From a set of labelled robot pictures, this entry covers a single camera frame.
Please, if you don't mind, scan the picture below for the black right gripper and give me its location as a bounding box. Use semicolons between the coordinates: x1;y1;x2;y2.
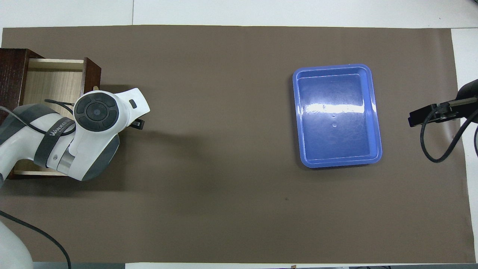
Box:
407;97;478;128

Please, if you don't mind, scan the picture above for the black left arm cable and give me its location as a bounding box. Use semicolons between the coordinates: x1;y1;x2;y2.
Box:
0;99;76;269

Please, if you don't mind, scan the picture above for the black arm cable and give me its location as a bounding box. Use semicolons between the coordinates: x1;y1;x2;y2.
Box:
420;102;478;163
0;99;76;269

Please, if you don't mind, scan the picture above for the wooden drawer with white handle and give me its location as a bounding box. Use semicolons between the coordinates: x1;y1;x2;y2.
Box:
13;57;102;177

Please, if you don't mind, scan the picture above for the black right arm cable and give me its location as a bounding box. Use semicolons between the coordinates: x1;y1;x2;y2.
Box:
420;102;478;163

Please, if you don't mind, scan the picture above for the brown paper table mat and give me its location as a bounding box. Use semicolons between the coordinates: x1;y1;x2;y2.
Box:
0;25;476;263

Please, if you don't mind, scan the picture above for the blue plastic tray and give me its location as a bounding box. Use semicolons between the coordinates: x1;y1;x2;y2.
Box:
292;64;383;168

